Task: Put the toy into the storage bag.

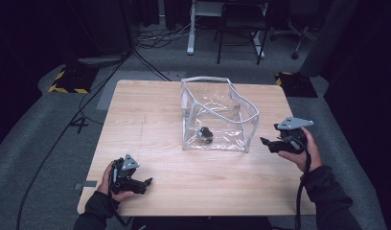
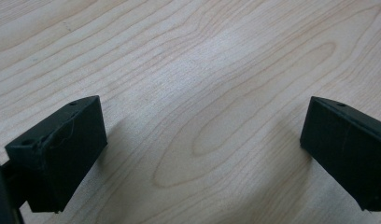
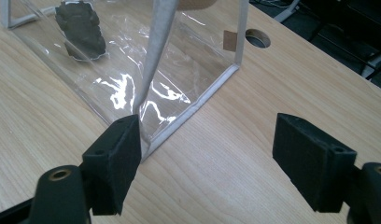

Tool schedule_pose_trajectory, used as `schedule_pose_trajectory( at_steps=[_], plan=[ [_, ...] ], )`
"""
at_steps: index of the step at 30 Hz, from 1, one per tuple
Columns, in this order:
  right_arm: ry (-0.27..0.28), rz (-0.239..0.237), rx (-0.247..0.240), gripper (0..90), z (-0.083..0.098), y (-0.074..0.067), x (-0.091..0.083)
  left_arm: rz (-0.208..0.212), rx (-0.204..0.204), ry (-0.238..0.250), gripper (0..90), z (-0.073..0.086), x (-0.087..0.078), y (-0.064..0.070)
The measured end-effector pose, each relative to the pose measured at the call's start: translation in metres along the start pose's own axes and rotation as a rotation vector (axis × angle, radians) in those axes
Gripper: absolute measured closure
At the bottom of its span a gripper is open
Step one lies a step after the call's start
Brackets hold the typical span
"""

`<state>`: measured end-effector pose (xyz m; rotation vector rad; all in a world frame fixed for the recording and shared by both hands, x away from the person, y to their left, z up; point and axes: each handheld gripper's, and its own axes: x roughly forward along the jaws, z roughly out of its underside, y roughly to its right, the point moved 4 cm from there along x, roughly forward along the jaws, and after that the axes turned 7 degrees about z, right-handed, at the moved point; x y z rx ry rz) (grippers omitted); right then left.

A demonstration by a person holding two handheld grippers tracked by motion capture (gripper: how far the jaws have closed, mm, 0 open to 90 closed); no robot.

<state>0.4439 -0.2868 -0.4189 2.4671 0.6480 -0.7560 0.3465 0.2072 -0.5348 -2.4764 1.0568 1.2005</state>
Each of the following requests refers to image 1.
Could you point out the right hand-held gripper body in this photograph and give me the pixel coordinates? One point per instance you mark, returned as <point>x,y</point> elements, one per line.
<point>289,145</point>

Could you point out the grey floor mat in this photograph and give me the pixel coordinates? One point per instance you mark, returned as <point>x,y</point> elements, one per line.
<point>120,76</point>

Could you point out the wheeled office chair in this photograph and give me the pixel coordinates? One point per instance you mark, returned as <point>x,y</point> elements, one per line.
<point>299,41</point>

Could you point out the clear plastic bag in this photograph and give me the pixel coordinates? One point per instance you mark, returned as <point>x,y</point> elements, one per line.
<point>222,105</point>

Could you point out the grey tape strip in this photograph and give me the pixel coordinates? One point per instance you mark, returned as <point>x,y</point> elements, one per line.
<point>89,183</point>

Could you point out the grey flat stand base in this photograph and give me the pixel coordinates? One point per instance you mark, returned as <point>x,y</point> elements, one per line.
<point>101,60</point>

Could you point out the grey curtain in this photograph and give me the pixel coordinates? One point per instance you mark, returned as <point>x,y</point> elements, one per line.
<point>327,38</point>

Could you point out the small white toy car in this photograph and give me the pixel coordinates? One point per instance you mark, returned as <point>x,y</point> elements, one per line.
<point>205,134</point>

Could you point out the person's right hand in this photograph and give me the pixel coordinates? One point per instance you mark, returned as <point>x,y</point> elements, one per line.
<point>316,158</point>

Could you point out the black yellow-striped floor plate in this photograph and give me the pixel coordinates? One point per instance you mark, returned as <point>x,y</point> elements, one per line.
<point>295,84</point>
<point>73,81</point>

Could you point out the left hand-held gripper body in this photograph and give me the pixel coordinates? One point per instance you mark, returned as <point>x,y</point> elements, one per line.
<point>125,182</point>

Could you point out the person's dark clothing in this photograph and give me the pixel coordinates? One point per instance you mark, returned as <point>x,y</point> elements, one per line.
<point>203,223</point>

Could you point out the black metal chair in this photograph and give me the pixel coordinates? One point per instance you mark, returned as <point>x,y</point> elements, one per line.
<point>241,22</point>

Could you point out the white desk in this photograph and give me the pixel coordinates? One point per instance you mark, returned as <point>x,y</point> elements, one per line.
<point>191,38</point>

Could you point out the person's left hand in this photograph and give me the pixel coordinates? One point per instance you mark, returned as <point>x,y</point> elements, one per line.
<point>104,183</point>

